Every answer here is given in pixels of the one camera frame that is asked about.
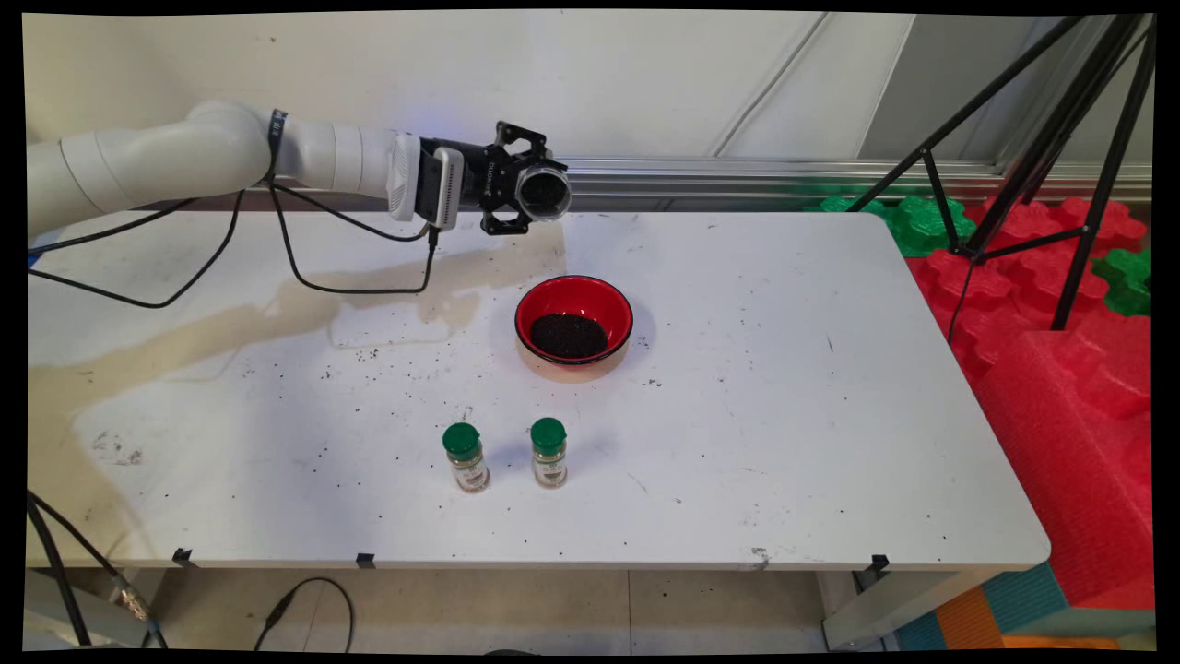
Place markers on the teal foam tile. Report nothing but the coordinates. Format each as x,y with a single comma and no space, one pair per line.
1023,599

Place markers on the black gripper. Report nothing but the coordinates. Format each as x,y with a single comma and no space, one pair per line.
484,175

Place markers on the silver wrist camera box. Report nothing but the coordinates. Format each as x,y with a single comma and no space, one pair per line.
445,189

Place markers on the green foam block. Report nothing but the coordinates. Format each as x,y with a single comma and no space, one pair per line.
1126,281
839,204
917,226

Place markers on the grey table leg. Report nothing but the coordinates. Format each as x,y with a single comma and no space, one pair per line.
885,609
92,613

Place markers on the clear jar with black seeds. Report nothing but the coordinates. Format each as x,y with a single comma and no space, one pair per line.
544,192

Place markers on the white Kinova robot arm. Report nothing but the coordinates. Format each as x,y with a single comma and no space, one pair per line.
184,157

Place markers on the black tripod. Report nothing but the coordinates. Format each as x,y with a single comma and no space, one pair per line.
1054,129

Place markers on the aluminium wall rail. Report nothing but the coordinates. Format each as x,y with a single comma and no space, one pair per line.
737,171

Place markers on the orange foam tile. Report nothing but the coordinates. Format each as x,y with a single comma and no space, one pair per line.
968,622

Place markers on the red bowl with black seeds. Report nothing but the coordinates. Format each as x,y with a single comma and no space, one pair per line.
572,300

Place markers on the spice jar with green lid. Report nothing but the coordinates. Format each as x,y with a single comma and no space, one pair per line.
461,441
548,435

